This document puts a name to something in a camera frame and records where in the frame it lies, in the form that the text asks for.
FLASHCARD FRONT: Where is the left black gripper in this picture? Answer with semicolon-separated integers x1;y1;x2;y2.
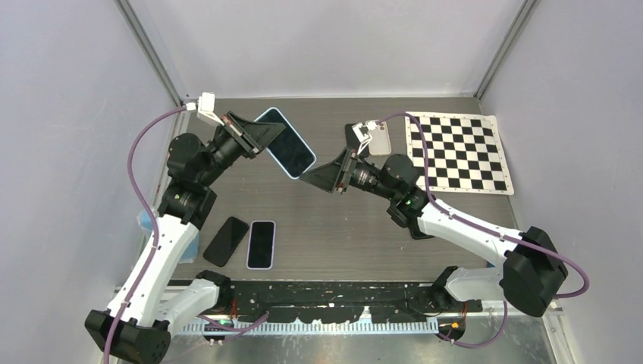
198;111;284;187

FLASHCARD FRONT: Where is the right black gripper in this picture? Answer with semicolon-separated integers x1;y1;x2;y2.
300;148;398;202

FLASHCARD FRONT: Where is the phone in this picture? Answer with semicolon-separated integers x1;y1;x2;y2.
254;107;317;179
409;229;434;240
246;221;276;270

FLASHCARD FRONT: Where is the black smartphone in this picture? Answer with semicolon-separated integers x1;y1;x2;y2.
344;124;370;158

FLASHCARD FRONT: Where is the beige phone case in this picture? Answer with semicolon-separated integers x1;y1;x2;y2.
369;121;392;156

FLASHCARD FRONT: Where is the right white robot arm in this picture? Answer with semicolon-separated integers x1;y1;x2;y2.
300;149;568;317

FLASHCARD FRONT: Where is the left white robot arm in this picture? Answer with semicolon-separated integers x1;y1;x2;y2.
85;113;284;363

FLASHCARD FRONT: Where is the phone in black case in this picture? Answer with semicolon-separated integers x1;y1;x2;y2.
409;229;434;240

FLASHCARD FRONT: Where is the black phone bare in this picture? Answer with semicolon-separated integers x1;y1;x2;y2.
202;216;249;267

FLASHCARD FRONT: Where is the checkerboard calibration mat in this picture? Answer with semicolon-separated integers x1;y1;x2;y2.
405;111;514;196

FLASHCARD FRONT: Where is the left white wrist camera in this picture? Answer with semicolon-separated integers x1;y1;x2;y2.
184;92;224;127

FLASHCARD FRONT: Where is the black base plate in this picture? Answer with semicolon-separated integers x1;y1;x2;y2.
206;281;482;324

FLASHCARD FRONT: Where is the aluminium front rail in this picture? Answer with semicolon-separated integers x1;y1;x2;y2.
108;286;563;337

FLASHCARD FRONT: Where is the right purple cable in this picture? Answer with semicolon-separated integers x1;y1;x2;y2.
374;112;591;350

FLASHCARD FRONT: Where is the purple cable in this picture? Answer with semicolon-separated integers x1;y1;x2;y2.
102;105;190;364
374;112;591;350

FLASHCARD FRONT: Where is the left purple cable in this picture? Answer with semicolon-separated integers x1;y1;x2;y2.
102;105;190;364

